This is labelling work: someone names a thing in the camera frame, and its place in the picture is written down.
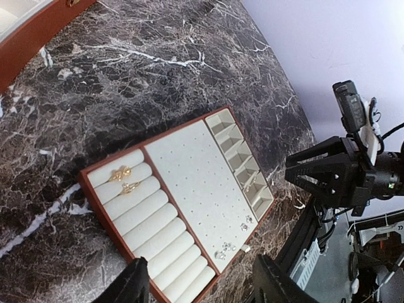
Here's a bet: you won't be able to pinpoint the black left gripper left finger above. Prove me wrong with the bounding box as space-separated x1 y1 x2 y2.
94 257 150 303

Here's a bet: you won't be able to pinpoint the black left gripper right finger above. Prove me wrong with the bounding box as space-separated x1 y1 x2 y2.
252 254 316 303

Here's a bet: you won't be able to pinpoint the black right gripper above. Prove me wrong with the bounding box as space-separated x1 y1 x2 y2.
285 136 372 216

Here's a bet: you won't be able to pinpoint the silver stud earrings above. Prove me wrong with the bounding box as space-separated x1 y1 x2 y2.
240 215 255 232
215 242 236 260

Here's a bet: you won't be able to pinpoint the red jewelry tray insert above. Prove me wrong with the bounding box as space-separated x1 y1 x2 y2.
78 107 274 302

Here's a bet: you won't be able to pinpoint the gold ring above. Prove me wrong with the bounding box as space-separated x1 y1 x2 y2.
119 181 141 194
108 167 132 182

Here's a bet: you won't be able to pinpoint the red jewelry box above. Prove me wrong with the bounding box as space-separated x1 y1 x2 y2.
1 1 95 93

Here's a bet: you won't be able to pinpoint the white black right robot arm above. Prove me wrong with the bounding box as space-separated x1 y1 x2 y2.
285 136 403 217

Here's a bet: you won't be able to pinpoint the hoop earrings in tray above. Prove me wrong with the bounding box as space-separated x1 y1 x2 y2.
242 175 257 193

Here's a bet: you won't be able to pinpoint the white slotted cable duct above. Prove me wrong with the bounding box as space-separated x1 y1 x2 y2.
289 239 320 290

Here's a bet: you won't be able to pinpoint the black front table rail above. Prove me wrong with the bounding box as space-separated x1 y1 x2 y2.
275 196 322 275

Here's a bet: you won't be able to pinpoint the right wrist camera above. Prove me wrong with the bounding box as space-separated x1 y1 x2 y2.
332 80 386 166

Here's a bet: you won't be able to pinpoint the gold ring on tray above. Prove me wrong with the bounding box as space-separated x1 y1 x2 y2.
119 181 141 194

